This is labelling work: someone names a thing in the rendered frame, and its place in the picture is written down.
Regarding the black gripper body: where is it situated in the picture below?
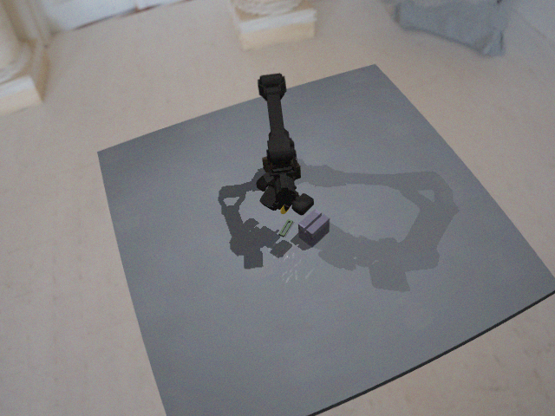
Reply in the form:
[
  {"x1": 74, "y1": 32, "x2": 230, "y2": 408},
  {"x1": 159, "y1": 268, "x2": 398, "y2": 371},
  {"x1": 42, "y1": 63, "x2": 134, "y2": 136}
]
[{"x1": 257, "y1": 172, "x2": 314, "y2": 215}]

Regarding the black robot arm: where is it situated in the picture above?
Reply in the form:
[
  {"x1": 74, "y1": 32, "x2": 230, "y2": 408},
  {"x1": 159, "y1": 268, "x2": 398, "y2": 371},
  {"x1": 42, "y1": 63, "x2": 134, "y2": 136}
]
[{"x1": 258, "y1": 74, "x2": 297, "y2": 211}]

